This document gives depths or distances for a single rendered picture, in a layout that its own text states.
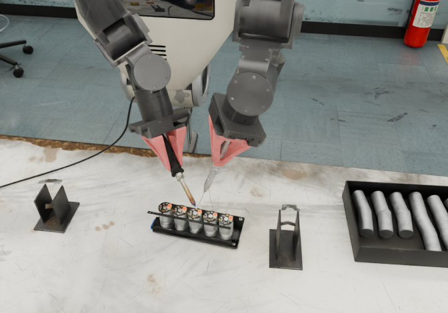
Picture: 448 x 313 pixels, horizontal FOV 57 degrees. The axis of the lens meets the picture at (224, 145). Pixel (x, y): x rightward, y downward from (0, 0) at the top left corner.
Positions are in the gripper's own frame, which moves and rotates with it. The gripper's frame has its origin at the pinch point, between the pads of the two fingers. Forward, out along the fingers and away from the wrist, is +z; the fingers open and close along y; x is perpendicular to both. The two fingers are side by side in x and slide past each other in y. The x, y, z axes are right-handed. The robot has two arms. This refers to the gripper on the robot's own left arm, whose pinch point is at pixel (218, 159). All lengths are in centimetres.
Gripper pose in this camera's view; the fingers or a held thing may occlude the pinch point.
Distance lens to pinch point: 66.9
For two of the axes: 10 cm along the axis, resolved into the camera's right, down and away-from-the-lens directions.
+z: -3.4, 7.7, 5.4
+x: 9.2, 1.5, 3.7
